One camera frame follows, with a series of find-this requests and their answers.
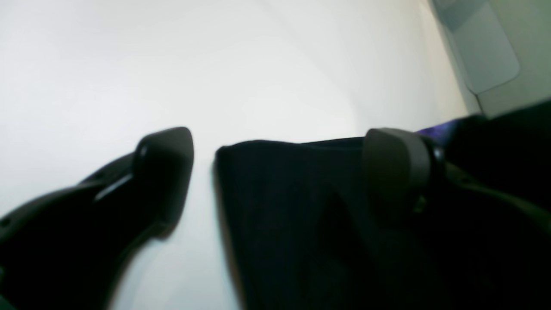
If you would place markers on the black T-shirt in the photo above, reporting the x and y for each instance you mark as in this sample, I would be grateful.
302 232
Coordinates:
305 235

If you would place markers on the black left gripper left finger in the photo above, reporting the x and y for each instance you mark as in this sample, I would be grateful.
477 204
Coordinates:
66 250

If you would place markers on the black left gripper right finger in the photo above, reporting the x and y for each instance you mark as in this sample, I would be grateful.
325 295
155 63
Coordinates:
409 183

